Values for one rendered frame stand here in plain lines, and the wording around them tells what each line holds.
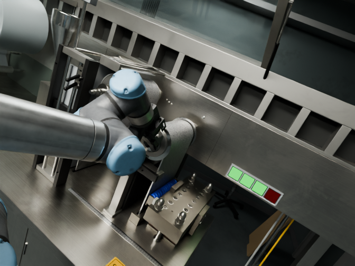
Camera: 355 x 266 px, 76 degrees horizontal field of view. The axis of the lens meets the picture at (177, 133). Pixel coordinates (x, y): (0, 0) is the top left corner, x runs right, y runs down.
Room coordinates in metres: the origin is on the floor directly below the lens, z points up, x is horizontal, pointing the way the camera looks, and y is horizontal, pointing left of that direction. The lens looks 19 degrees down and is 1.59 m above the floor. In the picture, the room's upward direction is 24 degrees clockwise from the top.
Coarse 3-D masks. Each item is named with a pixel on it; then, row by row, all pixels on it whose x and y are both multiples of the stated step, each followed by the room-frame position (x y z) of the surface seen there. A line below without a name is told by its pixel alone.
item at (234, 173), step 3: (234, 168) 0.99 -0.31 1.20; (231, 171) 0.99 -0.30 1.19; (234, 171) 0.99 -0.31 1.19; (237, 171) 0.98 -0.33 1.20; (240, 171) 0.98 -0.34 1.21; (231, 174) 0.99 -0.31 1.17; (234, 174) 0.99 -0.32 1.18; (237, 174) 0.98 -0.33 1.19; (240, 174) 0.98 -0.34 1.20; (234, 177) 0.98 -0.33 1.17; (237, 177) 0.98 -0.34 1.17; (237, 180) 0.98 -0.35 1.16
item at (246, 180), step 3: (243, 177) 0.97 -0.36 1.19; (246, 177) 0.97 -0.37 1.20; (249, 177) 0.96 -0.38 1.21; (240, 180) 0.97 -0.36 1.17; (243, 180) 0.97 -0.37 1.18; (246, 180) 0.96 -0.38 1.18; (249, 180) 0.96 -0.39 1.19; (252, 180) 0.96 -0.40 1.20; (243, 183) 0.97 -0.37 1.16; (246, 183) 0.96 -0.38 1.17; (249, 183) 0.96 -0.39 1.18; (252, 183) 0.96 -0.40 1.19; (249, 186) 0.96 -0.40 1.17
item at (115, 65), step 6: (102, 54) 0.88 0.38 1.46; (102, 60) 0.87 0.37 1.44; (108, 60) 0.86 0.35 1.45; (114, 60) 0.86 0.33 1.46; (120, 60) 0.96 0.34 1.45; (108, 66) 0.86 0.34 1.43; (114, 66) 0.85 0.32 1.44; (120, 66) 0.85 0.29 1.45; (126, 66) 0.89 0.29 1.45; (132, 66) 0.93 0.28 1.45; (138, 66) 1.02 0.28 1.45; (144, 66) 1.07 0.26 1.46; (150, 66) 1.17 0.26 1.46; (138, 72) 0.97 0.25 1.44; (144, 72) 1.04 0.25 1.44; (150, 72) 1.05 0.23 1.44; (156, 72) 1.10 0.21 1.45; (162, 72) 1.16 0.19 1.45
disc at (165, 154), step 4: (164, 132) 0.78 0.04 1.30; (168, 132) 0.78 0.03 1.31; (168, 136) 0.78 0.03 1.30; (168, 140) 0.77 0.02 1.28; (168, 144) 0.77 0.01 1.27; (168, 148) 0.77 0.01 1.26; (164, 152) 0.77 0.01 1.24; (168, 152) 0.77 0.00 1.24; (148, 156) 0.79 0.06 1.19; (160, 156) 0.77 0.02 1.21; (164, 156) 0.77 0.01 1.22
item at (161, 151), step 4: (160, 132) 0.78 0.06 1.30; (164, 136) 0.77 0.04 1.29; (164, 140) 0.77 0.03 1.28; (164, 144) 0.76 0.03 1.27; (160, 148) 0.77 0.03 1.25; (164, 148) 0.76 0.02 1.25; (148, 152) 0.78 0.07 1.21; (152, 152) 0.78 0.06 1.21; (156, 152) 0.77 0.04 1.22; (160, 152) 0.77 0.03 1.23; (152, 156) 0.77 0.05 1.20; (156, 156) 0.77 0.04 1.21
